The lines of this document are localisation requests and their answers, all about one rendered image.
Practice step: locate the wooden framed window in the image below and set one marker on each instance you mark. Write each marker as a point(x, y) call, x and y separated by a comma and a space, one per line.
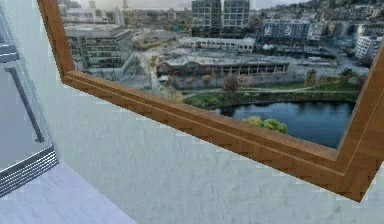
point(213, 120)

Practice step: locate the grey fridge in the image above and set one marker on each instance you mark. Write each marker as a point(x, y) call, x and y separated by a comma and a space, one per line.
point(16, 126)

